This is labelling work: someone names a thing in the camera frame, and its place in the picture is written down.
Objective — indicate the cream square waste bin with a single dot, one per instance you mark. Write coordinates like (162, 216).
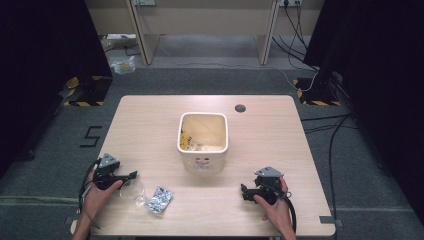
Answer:
(203, 163)

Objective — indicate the person's right hand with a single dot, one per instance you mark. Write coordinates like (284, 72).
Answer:
(278, 213)

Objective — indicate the wall power outlet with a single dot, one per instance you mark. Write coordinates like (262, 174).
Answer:
(144, 2)
(290, 2)

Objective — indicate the black curtain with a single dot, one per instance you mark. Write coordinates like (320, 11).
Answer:
(43, 66)
(376, 83)

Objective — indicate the clear plastic bag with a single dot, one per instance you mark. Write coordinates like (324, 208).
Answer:
(132, 193)

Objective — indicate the clear bag on floor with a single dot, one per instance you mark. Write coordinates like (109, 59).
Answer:
(124, 66)

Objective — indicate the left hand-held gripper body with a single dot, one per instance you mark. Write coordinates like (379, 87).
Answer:
(108, 161)

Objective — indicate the silver foil wrapper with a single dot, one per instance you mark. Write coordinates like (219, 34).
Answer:
(159, 200)

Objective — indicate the stand base with hazard tape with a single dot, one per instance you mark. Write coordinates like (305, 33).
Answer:
(316, 95)
(88, 93)

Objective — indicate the white power strip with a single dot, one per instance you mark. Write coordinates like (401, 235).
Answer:
(120, 36)

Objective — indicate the person's left hand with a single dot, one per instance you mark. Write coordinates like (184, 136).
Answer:
(98, 200)

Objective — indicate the white crumpled paper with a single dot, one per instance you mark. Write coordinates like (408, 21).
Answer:
(208, 147)

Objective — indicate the grey tape strip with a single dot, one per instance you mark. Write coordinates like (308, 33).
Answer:
(71, 220)
(328, 220)

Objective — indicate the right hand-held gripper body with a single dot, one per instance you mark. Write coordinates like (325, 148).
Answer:
(268, 171)

